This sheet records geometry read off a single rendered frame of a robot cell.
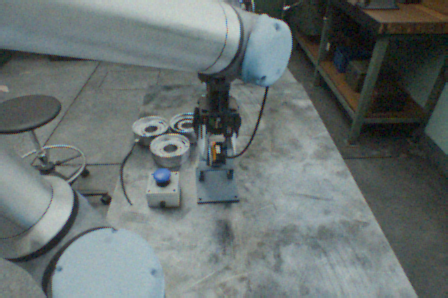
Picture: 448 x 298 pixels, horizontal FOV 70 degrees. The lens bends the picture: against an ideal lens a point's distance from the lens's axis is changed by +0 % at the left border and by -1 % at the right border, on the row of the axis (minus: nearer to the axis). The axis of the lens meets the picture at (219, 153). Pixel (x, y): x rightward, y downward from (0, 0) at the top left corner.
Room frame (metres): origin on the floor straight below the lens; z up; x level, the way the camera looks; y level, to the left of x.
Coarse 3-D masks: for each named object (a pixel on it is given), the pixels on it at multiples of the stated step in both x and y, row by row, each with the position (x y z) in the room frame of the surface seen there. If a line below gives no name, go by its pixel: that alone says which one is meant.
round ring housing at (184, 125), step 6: (180, 114) 0.85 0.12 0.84; (186, 114) 0.86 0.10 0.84; (192, 114) 0.86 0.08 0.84; (174, 120) 0.83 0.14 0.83; (180, 126) 0.80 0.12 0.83; (186, 126) 0.83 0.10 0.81; (192, 126) 0.82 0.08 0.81; (174, 132) 0.77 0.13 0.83; (180, 132) 0.76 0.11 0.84; (186, 132) 0.76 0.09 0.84; (192, 132) 0.76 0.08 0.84; (192, 138) 0.76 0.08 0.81
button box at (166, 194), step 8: (152, 176) 0.56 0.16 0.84; (176, 176) 0.56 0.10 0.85; (152, 184) 0.53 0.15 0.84; (160, 184) 0.53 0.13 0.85; (168, 184) 0.53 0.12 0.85; (176, 184) 0.53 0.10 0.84; (152, 192) 0.51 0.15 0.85; (160, 192) 0.51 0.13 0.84; (168, 192) 0.51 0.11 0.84; (176, 192) 0.51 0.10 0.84; (152, 200) 0.51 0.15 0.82; (160, 200) 0.51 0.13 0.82; (168, 200) 0.51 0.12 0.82; (176, 200) 0.51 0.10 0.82
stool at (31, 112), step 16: (32, 96) 1.40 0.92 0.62; (48, 96) 1.40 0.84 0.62; (0, 112) 1.25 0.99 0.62; (16, 112) 1.25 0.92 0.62; (32, 112) 1.25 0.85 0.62; (48, 112) 1.25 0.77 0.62; (0, 128) 1.12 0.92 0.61; (16, 128) 1.12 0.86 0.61; (32, 128) 1.15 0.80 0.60; (48, 160) 1.27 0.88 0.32; (64, 160) 1.34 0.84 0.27; (64, 176) 1.21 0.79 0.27; (80, 192) 1.27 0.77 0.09; (96, 192) 1.28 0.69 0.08
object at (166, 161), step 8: (160, 136) 0.73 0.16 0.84; (168, 136) 0.74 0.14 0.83; (176, 136) 0.74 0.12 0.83; (152, 144) 0.70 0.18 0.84; (168, 144) 0.71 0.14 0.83; (176, 144) 0.71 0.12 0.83; (184, 144) 0.71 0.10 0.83; (152, 152) 0.66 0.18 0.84; (160, 152) 0.68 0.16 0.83; (168, 152) 0.71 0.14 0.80; (176, 152) 0.67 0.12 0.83; (184, 152) 0.66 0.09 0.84; (160, 160) 0.65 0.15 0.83; (168, 160) 0.64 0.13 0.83; (176, 160) 0.65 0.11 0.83; (184, 160) 0.67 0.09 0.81
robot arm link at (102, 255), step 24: (72, 240) 0.25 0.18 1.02; (96, 240) 0.24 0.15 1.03; (120, 240) 0.24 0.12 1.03; (144, 240) 0.25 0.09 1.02; (48, 264) 0.22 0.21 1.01; (72, 264) 0.21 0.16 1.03; (96, 264) 0.21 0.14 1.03; (120, 264) 0.21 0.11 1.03; (144, 264) 0.21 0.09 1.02; (48, 288) 0.20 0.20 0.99; (72, 288) 0.18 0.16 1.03; (96, 288) 0.18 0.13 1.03; (120, 288) 0.18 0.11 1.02; (144, 288) 0.19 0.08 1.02
